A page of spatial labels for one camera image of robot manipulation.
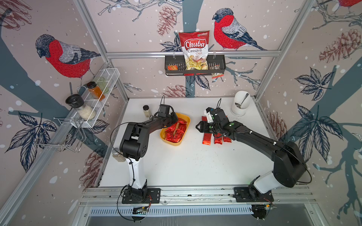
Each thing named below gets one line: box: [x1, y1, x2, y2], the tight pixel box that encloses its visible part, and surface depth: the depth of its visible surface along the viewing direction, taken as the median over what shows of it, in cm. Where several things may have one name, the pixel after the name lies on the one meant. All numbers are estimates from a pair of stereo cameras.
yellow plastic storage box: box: [159, 112, 191, 147], surface depth 98 cm
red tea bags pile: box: [164, 117, 188, 143], surface depth 99 cm
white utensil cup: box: [230, 90, 251, 117], surface depth 106 cm
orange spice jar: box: [86, 81, 106, 102], surface depth 74 cm
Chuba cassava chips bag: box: [178, 30, 210, 71], surface depth 85 cm
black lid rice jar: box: [65, 93, 97, 121], surface depth 64 cm
